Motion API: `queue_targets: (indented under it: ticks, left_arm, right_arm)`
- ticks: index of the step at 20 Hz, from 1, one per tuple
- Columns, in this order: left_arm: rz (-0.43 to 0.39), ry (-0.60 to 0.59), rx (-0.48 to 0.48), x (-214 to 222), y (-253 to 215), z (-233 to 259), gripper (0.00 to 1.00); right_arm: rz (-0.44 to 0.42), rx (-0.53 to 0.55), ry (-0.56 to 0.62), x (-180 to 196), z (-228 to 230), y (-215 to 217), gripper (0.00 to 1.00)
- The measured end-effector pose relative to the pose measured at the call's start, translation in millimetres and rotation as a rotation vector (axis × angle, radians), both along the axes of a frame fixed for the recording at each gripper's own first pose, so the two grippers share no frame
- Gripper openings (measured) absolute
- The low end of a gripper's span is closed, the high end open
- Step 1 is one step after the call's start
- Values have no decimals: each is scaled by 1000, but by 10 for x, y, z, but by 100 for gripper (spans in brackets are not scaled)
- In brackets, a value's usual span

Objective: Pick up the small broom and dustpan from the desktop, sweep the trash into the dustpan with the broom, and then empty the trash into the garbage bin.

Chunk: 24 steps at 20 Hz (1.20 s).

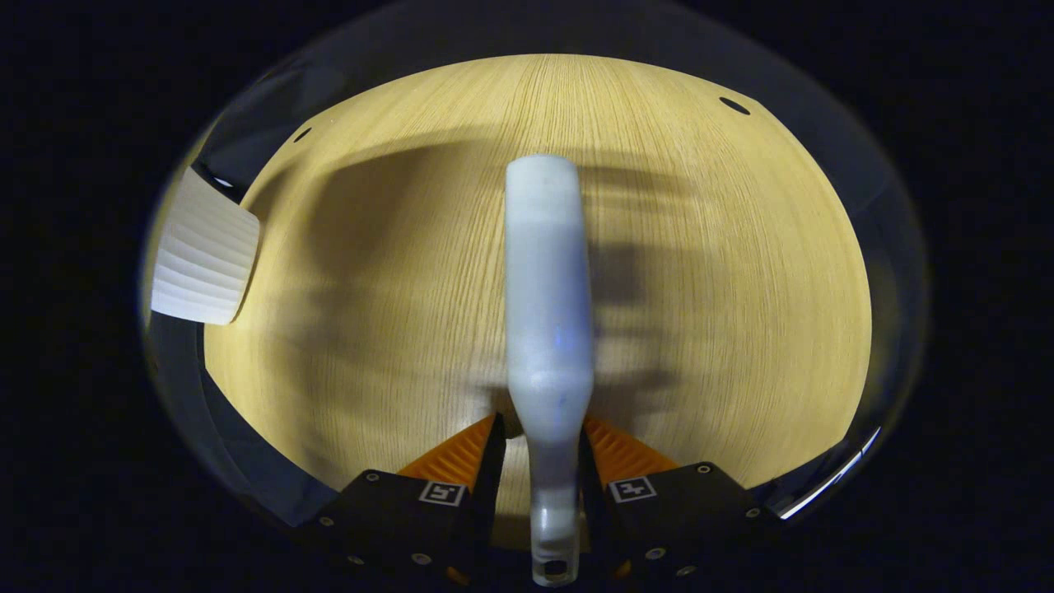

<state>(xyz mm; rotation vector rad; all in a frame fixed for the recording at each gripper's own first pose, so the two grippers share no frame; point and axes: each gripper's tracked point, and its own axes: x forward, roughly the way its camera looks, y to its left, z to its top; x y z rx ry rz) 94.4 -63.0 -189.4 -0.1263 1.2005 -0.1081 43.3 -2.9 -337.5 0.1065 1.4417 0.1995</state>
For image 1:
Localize white ribbed garbage bin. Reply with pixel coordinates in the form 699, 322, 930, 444
151, 167, 263, 326

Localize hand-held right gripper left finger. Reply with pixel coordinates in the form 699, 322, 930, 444
301, 412, 508, 584

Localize wooden desktop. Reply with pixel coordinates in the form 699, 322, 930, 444
202, 54, 874, 553

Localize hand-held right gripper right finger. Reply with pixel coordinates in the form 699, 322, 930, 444
576, 414, 780, 583

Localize small grey broom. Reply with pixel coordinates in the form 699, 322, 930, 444
504, 154, 595, 587

